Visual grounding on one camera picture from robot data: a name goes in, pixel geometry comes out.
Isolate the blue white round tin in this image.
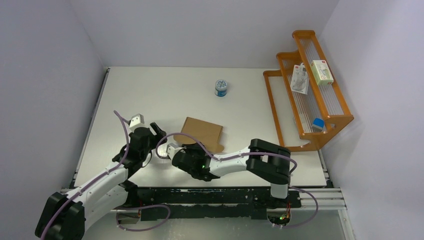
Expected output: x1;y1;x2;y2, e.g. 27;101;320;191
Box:
215;79;228;97

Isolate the white blister package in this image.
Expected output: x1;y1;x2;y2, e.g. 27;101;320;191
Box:
290;62;309;95

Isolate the brown cardboard box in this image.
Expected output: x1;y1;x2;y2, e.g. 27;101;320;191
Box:
180;117;225;154

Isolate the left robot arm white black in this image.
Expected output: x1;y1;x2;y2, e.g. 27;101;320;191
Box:
35;122;167;240

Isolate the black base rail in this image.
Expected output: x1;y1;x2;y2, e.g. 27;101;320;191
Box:
121;186;302;221

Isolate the orange wooden rack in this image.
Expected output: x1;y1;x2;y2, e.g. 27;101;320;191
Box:
263;30;354;152

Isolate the small blue white box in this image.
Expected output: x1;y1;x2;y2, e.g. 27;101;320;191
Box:
311;118;325;133

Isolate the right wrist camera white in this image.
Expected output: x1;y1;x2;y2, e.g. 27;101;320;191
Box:
166;143;183;160

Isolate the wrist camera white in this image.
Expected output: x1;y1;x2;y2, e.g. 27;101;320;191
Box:
128;113;146;132
166;143;183;160

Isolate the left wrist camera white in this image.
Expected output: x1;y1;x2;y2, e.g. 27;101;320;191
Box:
128;113;146;132

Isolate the white green product box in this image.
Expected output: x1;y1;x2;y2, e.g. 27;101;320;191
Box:
310;59;334;86

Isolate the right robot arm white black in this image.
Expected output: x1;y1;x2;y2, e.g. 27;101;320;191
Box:
166;138;292;207

